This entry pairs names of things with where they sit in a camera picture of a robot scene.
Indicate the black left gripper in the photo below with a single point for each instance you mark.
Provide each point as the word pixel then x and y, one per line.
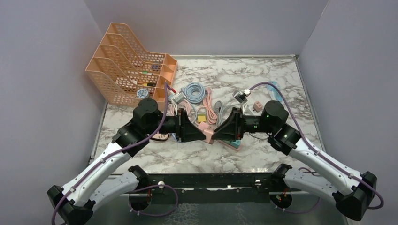
pixel 187 131

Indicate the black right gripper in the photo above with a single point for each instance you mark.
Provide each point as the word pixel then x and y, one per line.
pixel 233 128

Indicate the teal plug adapter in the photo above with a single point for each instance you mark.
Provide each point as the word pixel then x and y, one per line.
pixel 235 144

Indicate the yellow plug adapter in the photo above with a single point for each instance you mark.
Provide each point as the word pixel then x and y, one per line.
pixel 201 118

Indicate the pink plug adapter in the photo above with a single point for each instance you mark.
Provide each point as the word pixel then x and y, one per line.
pixel 208 134

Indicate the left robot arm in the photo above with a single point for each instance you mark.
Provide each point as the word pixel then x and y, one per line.
pixel 75 201

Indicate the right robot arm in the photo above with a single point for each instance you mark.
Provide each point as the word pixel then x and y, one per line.
pixel 350 190

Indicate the pink long power strip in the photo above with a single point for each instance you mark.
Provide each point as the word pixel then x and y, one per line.
pixel 204 125

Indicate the white power strip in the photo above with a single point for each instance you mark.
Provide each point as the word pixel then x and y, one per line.
pixel 248 111

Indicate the pink round power strip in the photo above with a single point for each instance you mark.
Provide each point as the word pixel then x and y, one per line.
pixel 160 137

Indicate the pink adapter on white strip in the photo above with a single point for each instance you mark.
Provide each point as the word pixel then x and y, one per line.
pixel 257 106

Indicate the blue white oval device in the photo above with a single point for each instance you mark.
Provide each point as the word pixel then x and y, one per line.
pixel 274 94

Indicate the blue round tin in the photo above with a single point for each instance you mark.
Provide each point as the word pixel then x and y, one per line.
pixel 142 93

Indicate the orange mesh file organizer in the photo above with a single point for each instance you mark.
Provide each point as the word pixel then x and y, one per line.
pixel 121 65

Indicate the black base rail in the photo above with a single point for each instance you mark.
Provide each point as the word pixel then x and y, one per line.
pixel 204 188

